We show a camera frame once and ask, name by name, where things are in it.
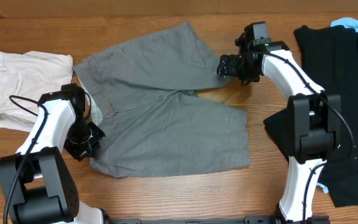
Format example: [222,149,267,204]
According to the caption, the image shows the grey shorts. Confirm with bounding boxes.
[73,22,250,177]

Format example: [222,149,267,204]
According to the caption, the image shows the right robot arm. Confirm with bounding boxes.
[216,22,345,223]

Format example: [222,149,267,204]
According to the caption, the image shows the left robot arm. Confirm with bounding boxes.
[0,83,112,224]

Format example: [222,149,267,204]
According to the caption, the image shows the folded beige shorts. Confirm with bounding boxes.
[0,51,73,132]

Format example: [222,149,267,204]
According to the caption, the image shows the black polo shirt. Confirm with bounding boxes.
[262,24,358,208]

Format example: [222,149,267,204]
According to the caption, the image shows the light blue garment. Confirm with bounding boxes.
[321,17,358,194]

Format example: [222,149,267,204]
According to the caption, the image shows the right black cable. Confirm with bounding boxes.
[253,51,356,156]

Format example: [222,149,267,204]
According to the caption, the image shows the black cable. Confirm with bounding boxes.
[2,95,49,224]
[253,51,356,156]

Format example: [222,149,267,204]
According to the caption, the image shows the left black cable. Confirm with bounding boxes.
[2,95,49,224]

